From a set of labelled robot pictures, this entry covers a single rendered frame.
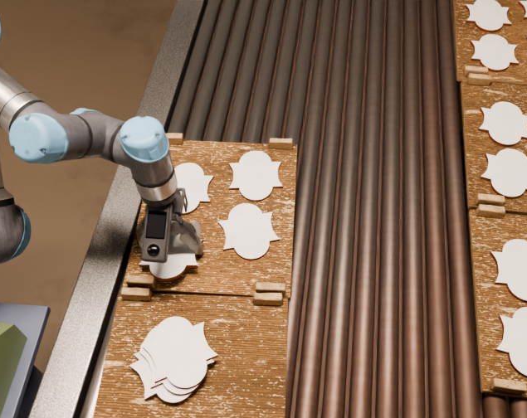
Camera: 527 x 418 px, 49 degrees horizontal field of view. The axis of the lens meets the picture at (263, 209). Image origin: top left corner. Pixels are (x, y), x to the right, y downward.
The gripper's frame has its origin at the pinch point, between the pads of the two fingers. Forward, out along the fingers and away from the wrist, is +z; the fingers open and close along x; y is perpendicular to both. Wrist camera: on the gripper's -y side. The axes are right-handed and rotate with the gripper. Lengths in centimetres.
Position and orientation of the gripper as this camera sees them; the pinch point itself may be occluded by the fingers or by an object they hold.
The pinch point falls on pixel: (173, 254)
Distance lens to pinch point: 124.2
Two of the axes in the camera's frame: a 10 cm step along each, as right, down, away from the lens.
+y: 0.6, -8.0, 6.0
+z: 0.3, 6.0, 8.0
